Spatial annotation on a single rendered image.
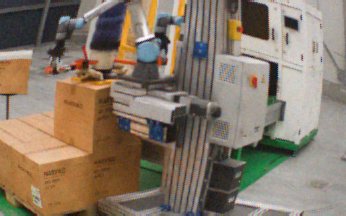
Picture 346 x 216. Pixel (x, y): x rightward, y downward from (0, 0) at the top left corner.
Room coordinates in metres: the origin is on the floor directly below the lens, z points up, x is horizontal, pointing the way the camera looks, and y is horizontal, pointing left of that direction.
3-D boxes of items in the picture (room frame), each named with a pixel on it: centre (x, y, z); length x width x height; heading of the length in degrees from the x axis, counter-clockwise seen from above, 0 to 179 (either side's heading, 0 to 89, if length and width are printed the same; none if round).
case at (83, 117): (3.63, 0.49, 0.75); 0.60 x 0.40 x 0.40; 153
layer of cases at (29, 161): (3.52, 0.90, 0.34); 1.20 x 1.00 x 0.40; 149
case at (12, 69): (4.57, 1.76, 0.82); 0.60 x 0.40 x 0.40; 108
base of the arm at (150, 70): (3.26, 0.17, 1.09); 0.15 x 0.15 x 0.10
